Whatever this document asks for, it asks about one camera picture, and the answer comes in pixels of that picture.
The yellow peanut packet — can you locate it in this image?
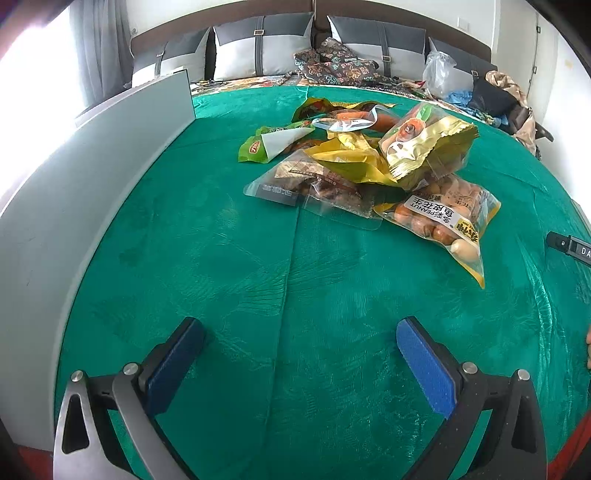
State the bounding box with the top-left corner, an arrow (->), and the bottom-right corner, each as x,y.
373,175 -> 502,289

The beige cloth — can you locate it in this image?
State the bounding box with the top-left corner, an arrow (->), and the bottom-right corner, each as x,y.
485,69 -> 539,158

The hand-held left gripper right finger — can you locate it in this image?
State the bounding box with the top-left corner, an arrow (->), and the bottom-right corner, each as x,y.
396,316 -> 548,480

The grey white headboard cushion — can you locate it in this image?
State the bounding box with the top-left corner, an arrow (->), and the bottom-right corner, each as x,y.
327,15 -> 428,77
212,13 -> 315,80
427,37 -> 492,81
131,27 -> 212,88

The dark patterned cloth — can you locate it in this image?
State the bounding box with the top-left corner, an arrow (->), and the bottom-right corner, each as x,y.
293,37 -> 377,85

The clear plastic bag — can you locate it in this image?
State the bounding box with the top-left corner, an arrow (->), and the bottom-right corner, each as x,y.
422,51 -> 476,100

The grey curtain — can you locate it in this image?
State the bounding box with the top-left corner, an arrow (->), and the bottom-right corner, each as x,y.
69,0 -> 139,112

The gold snack packet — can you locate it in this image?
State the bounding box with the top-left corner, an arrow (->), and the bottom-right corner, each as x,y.
379,102 -> 481,181

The green blanket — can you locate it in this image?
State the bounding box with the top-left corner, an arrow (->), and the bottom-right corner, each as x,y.
53,85 -> 591,480

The clear orange sausage packet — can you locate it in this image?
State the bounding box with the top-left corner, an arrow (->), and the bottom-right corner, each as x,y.
311,104 -> 400,134

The green yellow snack packet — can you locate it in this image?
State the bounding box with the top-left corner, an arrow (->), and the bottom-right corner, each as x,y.
293,98 -> 370,125

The clear brown snack packet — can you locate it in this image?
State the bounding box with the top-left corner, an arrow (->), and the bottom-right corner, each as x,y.
243,152 -> 324,208

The grey flat board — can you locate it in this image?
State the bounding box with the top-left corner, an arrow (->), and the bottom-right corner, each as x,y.
0,69 -> 197,450

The blue cloth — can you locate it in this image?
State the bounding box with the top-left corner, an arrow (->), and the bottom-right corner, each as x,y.
445,88 -> 483,112

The patterned bedsheet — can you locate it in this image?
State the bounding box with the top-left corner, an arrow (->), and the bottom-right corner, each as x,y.
191,73 -> 444,100

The black bag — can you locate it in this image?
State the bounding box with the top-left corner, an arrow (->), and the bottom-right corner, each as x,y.
471,76 -> 520,123

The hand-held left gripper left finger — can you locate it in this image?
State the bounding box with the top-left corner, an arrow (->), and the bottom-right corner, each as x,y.
53,316 -> 206,480

